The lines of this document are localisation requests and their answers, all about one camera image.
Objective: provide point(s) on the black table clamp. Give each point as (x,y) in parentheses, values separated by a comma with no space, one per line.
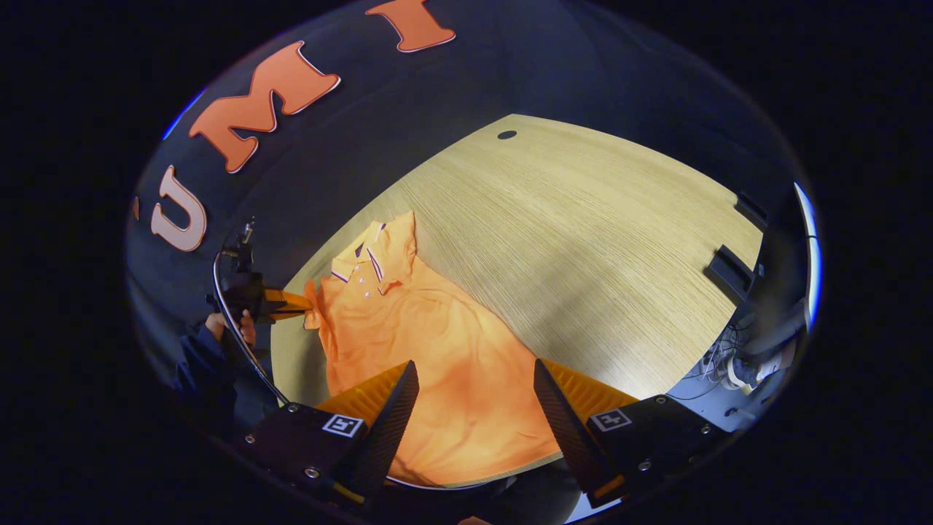
(751,211)
(729,271)

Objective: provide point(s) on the orange T-shirt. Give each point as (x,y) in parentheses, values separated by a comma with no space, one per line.
(452,364)

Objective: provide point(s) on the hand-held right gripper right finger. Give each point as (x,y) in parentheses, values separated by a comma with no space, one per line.
(565,430)

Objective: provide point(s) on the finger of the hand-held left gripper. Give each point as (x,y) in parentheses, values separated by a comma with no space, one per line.
(288,302)

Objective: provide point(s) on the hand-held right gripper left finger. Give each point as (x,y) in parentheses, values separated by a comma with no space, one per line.
(390,430)

